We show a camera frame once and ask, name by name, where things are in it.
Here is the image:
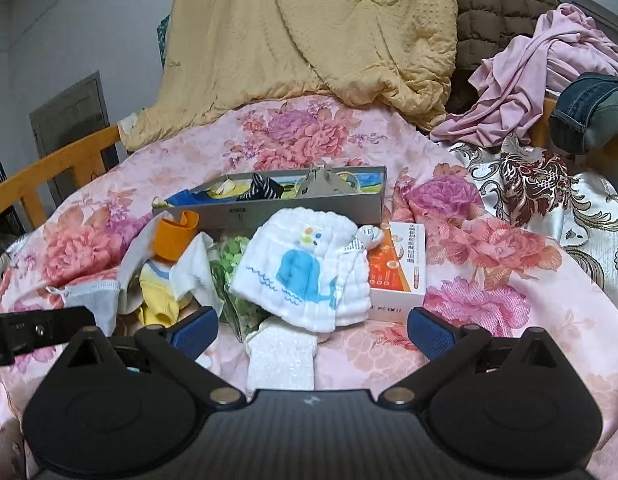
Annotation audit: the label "white small cloth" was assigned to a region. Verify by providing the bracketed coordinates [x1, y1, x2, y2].
[117, 211, 223, 314]

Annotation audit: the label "white cloth blue print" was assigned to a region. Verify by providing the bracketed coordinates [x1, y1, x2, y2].
[230, 208, 384, 334]

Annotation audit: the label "striped yellow sock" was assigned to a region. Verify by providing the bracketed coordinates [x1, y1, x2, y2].
[136, 259, 193, 327]

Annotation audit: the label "orange white medicine box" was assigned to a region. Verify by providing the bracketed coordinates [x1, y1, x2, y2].
[367, 221, 426, 324]

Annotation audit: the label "white lace cloth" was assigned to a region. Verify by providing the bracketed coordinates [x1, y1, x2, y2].
[245, 316, 319, 396]

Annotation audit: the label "grey shallow cardboard box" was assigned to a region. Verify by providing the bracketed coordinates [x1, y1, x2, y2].
[152, 166, 387, 232]

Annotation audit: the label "black white striped sock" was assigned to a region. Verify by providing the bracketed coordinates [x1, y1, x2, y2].
[236, 174, 284, 202]

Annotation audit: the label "cream maroon brocade cover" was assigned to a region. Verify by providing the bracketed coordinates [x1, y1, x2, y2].
[447, 136, 618, 310]

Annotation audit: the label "grey cardboard animal cutout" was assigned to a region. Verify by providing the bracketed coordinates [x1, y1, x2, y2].
[295, 166, 361, 197]

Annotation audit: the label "grey door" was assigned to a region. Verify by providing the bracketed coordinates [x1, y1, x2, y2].
[28, 70, 121, 208]

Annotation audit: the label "pink crumpled garment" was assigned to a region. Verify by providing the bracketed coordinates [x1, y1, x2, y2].
[429, 3, 618, 148]

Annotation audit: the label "blue denim jeans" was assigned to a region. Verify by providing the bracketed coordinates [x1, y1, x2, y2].
[549, 73, 618, 155]

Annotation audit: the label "yellow dotted quilt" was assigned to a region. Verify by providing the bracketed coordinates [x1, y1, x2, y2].
[122, 0, 458, 152]

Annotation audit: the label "brown quilted jacket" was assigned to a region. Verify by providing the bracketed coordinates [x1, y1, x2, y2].
[446, 0, 558, 114]

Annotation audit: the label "wooden bed rail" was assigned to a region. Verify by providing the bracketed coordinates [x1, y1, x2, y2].
[0, 125, 120, 229]

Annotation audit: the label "colourful wall poster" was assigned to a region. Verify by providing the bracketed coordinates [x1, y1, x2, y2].
[156, 15, 170, 66]

